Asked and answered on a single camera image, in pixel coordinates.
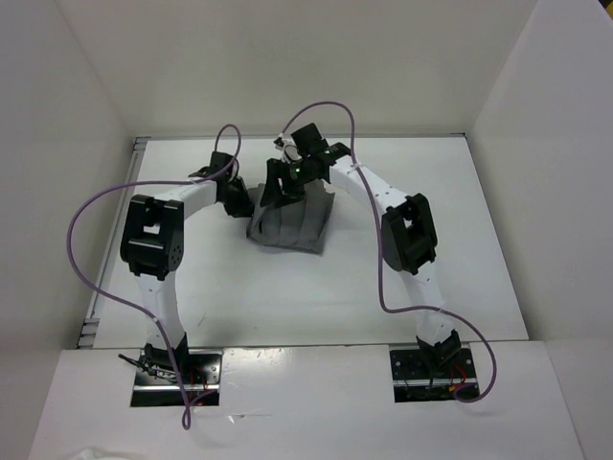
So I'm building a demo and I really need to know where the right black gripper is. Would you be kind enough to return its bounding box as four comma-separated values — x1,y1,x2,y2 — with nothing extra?
261,155,316,207

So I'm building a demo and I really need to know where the grey pleated skirt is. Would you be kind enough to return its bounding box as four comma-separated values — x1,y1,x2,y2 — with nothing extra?
246,180,335,255

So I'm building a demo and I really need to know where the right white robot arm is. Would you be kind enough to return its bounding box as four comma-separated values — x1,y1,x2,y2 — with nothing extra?
261,137,461,379

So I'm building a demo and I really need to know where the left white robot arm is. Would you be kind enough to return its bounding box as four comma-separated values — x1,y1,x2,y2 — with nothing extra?
120,165,254,383

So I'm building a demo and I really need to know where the white crumpled plastic bag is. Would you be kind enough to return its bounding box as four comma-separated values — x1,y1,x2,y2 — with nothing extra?
67,447,140,460

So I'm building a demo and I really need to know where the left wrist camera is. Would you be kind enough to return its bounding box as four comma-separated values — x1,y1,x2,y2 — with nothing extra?
207,150,238,181

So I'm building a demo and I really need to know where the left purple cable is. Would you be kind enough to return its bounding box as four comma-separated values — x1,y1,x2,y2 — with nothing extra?
66,124,242,430

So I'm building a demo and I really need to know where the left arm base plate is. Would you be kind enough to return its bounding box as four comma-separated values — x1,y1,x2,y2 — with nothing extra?
129,348,225,408

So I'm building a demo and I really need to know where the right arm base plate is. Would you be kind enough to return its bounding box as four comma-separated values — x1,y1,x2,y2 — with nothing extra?
389,346,480,403

